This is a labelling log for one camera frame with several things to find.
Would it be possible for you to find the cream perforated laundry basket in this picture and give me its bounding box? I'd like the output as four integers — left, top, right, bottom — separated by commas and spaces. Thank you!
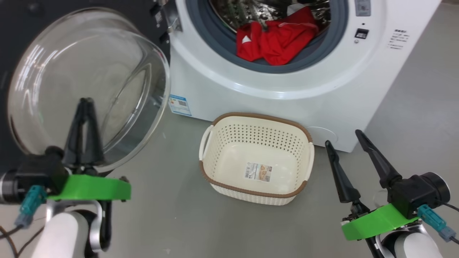
199, 112, 315, 206

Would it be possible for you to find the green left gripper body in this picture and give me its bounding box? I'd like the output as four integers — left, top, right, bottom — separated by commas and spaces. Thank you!
48, 174, 132, 201

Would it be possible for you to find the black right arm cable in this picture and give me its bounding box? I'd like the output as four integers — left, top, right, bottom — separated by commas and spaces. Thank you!
440, 202, 459, 245

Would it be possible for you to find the teal left camera connector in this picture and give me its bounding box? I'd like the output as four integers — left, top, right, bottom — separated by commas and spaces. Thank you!
14, 185, 48, 229

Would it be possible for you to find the teal camera connector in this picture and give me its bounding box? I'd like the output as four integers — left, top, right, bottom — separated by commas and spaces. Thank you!
417, 204, 457, 243
14, 185, 48, 229

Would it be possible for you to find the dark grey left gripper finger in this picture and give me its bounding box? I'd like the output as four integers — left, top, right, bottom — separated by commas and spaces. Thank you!
84, 98, 105, 168
63, 98, 87, 167

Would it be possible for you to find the printed text warning label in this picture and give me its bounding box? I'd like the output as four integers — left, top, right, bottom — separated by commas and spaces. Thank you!
387, 29, 410, 50

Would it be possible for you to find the grey rectangular label sticker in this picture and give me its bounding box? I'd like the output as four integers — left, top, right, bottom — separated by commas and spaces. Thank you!
355, 0, 372, 17

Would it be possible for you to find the washing machine glass door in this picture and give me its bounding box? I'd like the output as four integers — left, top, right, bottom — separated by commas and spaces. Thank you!
0, 0, 172, 175

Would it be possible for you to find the white washing machine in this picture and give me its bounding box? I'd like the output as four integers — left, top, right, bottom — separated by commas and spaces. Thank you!
154, 0, 443, 153

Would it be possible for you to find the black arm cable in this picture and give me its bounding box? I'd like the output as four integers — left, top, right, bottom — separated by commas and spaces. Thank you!
440, 202, 459, 245
0, 225, 44, 258

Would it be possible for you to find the red and white garment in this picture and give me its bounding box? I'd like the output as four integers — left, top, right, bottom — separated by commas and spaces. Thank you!
236, 6, 320, 66

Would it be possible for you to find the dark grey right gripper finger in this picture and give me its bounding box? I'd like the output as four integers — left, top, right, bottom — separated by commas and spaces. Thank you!
325, 140, 361, 204
355, 129, 402, 189

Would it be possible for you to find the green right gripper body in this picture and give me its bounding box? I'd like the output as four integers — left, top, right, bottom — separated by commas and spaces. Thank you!
340, 200, 421, 242

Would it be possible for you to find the printed label sticker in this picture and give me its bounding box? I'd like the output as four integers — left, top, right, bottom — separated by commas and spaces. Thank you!
244, 162, 273, 182

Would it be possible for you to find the teal right camera connector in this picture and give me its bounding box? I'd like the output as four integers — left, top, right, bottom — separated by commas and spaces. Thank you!
417, 204, 457, 243

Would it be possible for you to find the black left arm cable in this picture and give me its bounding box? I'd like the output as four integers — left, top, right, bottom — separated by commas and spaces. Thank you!
0, 225, 44, 258

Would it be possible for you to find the blue energy label sticker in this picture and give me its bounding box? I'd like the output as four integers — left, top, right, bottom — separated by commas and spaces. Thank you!
168, 94, 193, 116

